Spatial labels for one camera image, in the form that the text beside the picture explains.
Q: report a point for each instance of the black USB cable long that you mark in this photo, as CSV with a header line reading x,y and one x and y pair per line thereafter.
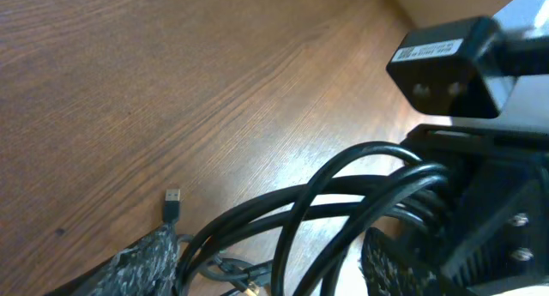
x,y
362,184

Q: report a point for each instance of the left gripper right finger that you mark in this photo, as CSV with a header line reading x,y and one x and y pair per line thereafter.
x,y
389,269

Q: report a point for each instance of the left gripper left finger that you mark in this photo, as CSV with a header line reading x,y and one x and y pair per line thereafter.
x,y
146,268

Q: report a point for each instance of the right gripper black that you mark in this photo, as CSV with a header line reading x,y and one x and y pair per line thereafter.
x,y
493,235

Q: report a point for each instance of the black USB cable short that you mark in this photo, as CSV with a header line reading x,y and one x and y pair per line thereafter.
x,y
246,278

